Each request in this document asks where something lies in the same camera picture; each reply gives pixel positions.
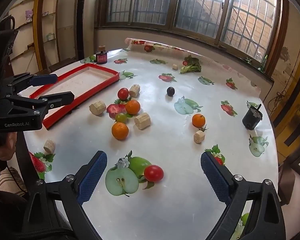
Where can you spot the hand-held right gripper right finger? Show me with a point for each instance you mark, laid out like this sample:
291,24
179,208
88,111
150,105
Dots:
215,177

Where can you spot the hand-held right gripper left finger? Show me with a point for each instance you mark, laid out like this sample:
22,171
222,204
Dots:
92,177

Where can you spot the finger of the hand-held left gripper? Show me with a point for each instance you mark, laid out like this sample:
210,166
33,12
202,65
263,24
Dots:
57,98
43,79

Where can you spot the red rimmed white tray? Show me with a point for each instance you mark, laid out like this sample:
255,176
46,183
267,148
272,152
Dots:
85,80

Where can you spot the orange tangerine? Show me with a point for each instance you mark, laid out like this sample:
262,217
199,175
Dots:
120,130
198,120
132,106

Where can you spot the red tomato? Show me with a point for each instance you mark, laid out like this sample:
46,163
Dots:
123,93
153,173

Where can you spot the person's left hand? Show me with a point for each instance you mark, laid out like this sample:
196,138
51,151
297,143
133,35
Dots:
6,147

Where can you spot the wooden chair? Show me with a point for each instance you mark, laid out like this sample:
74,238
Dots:
62,65

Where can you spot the dried green fruit stem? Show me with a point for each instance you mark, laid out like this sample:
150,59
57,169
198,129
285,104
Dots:
204,129

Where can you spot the brown plaid cloth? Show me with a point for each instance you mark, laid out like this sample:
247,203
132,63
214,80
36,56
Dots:
8,180

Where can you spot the purple plush toy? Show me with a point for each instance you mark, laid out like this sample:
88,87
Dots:
28,15

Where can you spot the green tomato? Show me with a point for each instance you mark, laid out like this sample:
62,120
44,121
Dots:
121,117

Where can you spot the cork stopper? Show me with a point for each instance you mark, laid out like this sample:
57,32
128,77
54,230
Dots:
102,48

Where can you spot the black plastic cup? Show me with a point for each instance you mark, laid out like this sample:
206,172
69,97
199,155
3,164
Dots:
250,118

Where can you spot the white standing air conditioner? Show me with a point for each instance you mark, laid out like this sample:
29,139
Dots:
88,17

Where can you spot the dark purple plum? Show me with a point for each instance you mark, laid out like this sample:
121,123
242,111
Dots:
170,91

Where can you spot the green bok choy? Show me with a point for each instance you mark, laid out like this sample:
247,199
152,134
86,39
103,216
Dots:
191,65

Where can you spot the small beige cork block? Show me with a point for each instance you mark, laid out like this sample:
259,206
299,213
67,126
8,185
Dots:
175,66

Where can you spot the golden wooden door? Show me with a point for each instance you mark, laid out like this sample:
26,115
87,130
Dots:
297,92

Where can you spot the green bottle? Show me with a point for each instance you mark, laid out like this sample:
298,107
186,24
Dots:
265,62

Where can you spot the barred window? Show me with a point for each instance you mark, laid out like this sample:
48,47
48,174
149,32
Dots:
176,5

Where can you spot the wall shelf unit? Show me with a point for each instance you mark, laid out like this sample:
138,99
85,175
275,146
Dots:
36,30

